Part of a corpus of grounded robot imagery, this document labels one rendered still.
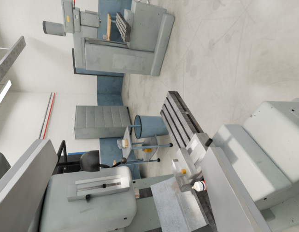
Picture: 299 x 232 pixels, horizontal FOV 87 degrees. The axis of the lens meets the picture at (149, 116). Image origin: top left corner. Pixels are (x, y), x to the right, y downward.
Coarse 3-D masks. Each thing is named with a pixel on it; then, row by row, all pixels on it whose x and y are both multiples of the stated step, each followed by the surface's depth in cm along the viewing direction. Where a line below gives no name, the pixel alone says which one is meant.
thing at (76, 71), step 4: (72, 48) 613; (72, 52) 622; (72, 56) 632; (76, 68) 667; (76, 72) 679; (80, 72) 683; (84, 72) 688; (88, 72) 693; (92, 72) 697; (96, 72) 702; (100, 72) 707; (104, 72) 712; (108, 72) 717; (112, 72) 722; (112, 76) 739; (116, 76) 744; (120, 76) 749
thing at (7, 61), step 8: (24, 40) 538; (16, 48) 477; (8, 56) 431; (16, 56) 476; (0, 64) 393; (8, 64) 430; (0, 72) 392; (0, 80) 392; (48, 104) 646; (40, 136) 533
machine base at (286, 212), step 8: (288, 200) 109; (296, 200) 105; (272, 208) 119; (280, 208) 114; (288, 208) 109; (296, 208) 105; (280, 216) 114; (288, 216) 109; (296, 216) 105; (272, 224) 119; (280, 224) 114; (288, 224) 109; (296, 224) 106
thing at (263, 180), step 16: (224, 128) 79; (240, 128) 81; (224, 144) 79; (240, 144) 72; (256, 144) 75; (240, 160) 71; (256, 160) 67; (240, 176) 71; (256, 176) 64; (272, 176) 62; (256, 192) 64; (272, 192) 60
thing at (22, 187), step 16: (32, 144) 9; (48, 144) 9; (32, 160) 8; (48, 160) 9; (16, 176) 7; (32, 176) 8; (48, 176) 9; (0, 192) 6; (16, 192) 7; (32, 192) 8; (0, 208) 6; (16, 208) 7; (32, 208) 8; (0, 224) 6; (16, 224) 7
